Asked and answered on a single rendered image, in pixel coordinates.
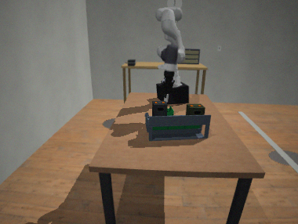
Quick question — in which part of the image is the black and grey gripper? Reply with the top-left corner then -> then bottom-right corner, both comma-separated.
162,71 -> 175,102

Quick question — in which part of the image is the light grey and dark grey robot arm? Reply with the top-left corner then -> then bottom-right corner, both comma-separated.
155,8 -> 185,88

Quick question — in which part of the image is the grey shelf rack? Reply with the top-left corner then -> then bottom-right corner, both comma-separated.
145,113 -> 211,141

